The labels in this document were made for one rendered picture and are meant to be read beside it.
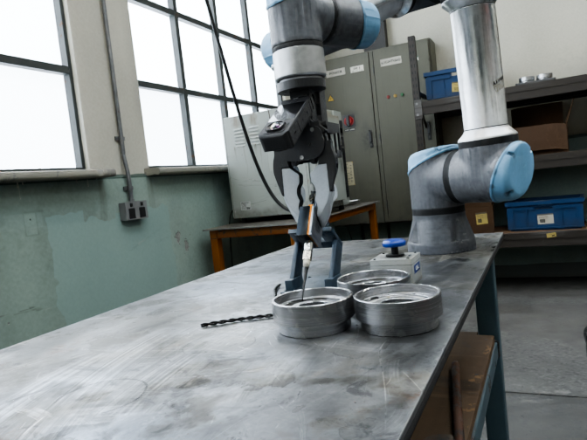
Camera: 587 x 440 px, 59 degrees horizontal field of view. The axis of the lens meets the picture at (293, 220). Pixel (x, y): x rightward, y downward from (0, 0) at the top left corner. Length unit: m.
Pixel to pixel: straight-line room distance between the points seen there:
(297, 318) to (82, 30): 2.25
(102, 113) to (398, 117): 2.66
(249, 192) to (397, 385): 2.70
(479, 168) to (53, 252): 1.78
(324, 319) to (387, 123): 4.00
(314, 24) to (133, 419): 0.55
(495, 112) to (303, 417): 0.80
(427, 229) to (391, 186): 3.40
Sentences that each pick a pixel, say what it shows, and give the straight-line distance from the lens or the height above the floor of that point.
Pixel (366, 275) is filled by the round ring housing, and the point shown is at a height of 0.83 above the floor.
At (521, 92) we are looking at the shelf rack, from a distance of 4.08.
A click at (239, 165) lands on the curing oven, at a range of 3.16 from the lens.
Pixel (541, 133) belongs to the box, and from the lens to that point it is 4.11.
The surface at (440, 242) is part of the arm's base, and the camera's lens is 1.16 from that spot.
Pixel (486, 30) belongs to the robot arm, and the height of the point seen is 1.24.
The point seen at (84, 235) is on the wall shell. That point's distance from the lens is 2.47.
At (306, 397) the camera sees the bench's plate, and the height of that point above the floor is 0.80.
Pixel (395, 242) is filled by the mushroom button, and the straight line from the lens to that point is 0.88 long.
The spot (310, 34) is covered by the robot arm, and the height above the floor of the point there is 1.19.
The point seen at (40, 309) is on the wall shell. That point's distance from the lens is 2.33.
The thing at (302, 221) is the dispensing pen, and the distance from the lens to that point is 0.73.
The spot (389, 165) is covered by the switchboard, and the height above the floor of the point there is 1.05.
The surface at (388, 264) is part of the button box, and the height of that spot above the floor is 0.84.
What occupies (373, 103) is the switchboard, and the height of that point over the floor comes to 1.60.
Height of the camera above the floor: 0.99
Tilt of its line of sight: 4 degrees down
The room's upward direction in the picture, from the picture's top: 6 degrees counter-clockwise
